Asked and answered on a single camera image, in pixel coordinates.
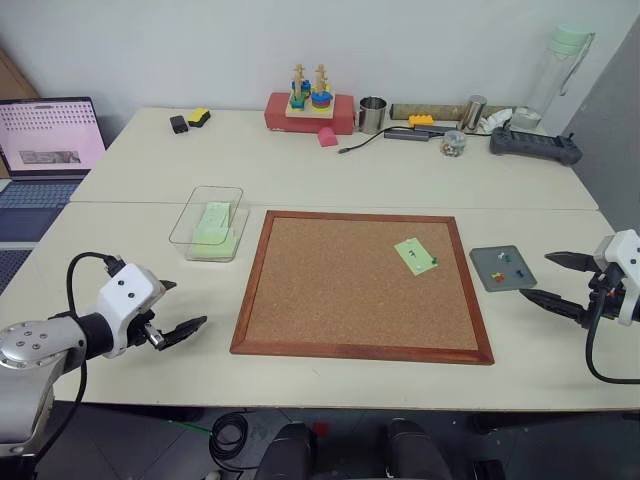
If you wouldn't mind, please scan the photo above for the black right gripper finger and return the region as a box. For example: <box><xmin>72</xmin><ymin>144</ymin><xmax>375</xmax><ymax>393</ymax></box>
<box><xmin>518</xmin><ymin>287</ymin><xmax>589</xmax><ymax>330</ymax></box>
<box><xmin>543</xmin><ymin>250</ymin><xmax>597</xmax><ymax>274</ymax></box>

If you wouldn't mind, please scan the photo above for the clear plastic box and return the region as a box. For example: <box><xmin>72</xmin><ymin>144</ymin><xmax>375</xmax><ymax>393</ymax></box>
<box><xmin>169</xmin><ymin>184</ymin><xmax>251</xmax><ymax>263</ymax></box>

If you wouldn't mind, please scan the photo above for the red cardboard box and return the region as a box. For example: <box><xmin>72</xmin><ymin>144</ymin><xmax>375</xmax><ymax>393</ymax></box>
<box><xmin>263</xmin><ymin>91</ymin><xmax>356</xmax><ymax>137</ymax></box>

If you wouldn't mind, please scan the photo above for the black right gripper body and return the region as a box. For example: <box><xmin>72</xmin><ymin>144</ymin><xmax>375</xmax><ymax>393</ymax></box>
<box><xmin>585</xmin><ymin>269</ymin><xmax>627</xmax><ymax>322</ymax></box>

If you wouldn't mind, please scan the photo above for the grey usb hub with cable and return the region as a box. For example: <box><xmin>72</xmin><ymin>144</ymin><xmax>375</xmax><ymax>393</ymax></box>
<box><xmin>338</xmin><ymin>124</ymin><xmax>467</xmax><ymax>156</ymax></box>

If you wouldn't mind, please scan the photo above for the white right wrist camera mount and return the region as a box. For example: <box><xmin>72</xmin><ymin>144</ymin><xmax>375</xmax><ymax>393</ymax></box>
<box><xmin>593</xmin><ymin>230</ymin><xmax>640</xmax><ymax>327</ymax></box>

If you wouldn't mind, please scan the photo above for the grey pushpin tray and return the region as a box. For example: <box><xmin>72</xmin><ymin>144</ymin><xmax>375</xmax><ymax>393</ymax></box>
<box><xmin>468</xmin><ymin>244</ymin><xmax>539</xmax><ymax>293</ymax></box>

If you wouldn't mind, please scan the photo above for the wood framed cork board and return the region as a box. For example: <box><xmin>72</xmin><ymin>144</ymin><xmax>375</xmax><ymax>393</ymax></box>
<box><xmin>229</xmin><ymin>209</ymin><xmax>496</xmax><ymax>367</ymax></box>

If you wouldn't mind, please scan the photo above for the brown cardboard sheet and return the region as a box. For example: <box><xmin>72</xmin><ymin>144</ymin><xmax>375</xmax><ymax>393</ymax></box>
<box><xmin>0</xmin><ymin>46</ymin><xmax>40</xmax><ymax>102</ymax></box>

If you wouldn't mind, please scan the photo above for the white crumpled cloth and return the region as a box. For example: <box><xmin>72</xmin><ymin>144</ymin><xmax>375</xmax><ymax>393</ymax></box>
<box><xmin>477</xmin><ymin>109</ymin><xmax>515</xmax><ymax>134</ymax></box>

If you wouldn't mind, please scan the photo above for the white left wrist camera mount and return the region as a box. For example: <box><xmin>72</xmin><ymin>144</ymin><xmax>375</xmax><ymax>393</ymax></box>
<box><xmin>96</xmin><ymin>263</ymin><xmax>167</xmax><ymax>359</ymax></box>

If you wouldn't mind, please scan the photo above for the clear bottle green lid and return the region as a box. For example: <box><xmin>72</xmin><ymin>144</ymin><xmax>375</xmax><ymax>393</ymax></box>
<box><xmin>523</xmin><ymin>23</ymin><xmax>597</xmax><ymax>122</ymax></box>

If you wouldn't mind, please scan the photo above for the silver metal cylinder tin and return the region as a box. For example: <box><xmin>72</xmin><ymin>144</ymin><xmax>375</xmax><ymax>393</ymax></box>
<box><xmin>456</xmin><ymin>94</ymin><xmax>489</xmax><ymax>133</ymax></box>

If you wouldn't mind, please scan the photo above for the black coiled floor cable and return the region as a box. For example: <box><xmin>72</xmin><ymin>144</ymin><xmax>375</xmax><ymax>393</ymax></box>
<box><xmin>208</xmin><ymin>409</ymin><xmax>252</xmax><ymax>472</ymax></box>

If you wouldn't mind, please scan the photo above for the wooden ring stacking toy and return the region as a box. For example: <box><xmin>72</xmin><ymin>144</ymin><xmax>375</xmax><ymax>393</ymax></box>
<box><xmin>284</xmin><ymin>62</ymin><xmax>337</xmax><ymax>121</ymax></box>

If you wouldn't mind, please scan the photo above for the green sticky note stack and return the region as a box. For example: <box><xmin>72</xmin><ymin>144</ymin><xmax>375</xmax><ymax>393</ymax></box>
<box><xmin>191</xmin><ymin>200</ymin><xmax>241</xmax><ymax>261</ymax></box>

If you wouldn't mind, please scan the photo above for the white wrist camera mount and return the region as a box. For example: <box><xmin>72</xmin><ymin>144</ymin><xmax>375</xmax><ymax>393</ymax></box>
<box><xmin>96</xmin><ymin>263</ymin><xmax>167</xmax><ymax>359</ymax></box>
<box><xmin>593</xmin><ymin>230</ymin><xmax>640</xmax><ymax>327</ymax></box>

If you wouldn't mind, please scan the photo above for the black handheld controller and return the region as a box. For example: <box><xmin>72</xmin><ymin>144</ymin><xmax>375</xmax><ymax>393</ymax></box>
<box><xmin>488</xmin><ymin>125</ymin><xmax>584</xmax><ymax>168</ymax></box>

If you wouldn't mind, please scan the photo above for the open laptop pink screen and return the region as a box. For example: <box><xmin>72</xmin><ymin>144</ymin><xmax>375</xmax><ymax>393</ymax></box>
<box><xmin>0</xmin><ymin>96</ymin><xmax>108</xmax><ymax>297</ymax></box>

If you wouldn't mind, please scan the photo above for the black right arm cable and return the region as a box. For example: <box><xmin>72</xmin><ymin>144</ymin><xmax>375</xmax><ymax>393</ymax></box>
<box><xmin>585</xmin><ymin>272</ymin><xmax>640</xmax><ymax>386</ymax></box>

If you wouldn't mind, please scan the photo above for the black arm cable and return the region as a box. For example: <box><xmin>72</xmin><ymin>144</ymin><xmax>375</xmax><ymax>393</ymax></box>
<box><xmin>585</xmin><ymin>272</ymin><xmax>640</xmax><ymax>386</ymax></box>
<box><xmin>66</xmin><ymin>252</ymin><xmax>126</xmax><ymax>407</ymax></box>

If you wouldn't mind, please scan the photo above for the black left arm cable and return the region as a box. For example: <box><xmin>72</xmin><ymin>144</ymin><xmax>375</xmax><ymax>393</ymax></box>
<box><xmin>66</xmin><ymin>252</ymin><xmax>126</xmax><ymax>407</ymax></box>

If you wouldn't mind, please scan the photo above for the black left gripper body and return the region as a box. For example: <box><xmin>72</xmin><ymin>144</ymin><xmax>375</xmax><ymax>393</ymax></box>
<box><xmin>126</xmin><ymin>309</ymin><xmax>169</xmax><ymax>352</ymax></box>

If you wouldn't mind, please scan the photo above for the green paper note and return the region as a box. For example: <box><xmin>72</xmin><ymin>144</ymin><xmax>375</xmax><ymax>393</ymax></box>
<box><xmin>393</xmin><ymin>238</ymin><xmax>441</xmax><ymax>275</ymax></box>

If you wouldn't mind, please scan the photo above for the small grey container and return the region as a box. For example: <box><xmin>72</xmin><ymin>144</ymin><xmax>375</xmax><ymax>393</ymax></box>
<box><xmin>511</xmin><ymin>106</ymin><xmax>544</xmax><ymax>133</ymax></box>

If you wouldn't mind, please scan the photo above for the dark rounded shape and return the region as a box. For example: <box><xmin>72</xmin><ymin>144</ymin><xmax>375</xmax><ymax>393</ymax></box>
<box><xmin>383</xmin><ymin>417</ymin><xmax>454</xmax><ymax>480</ymax></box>
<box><xmin>255</xmin><ymin>421</ymin><xmax>317</xmax><ymax>480</ymax></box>

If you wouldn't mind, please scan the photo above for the small jar of coloured items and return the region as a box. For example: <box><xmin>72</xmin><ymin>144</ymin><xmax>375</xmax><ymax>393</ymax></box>
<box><xmin>439</xmin><ymin>129</ymin><xmax>468</xmax><ymax>160</ymax></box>

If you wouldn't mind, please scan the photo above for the stainless steel cup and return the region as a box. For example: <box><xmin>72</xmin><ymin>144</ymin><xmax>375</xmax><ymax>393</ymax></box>
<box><xmin>358</xmin><ymin>95</ymin><xmax>389</xmax><ymax>136</ymax></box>

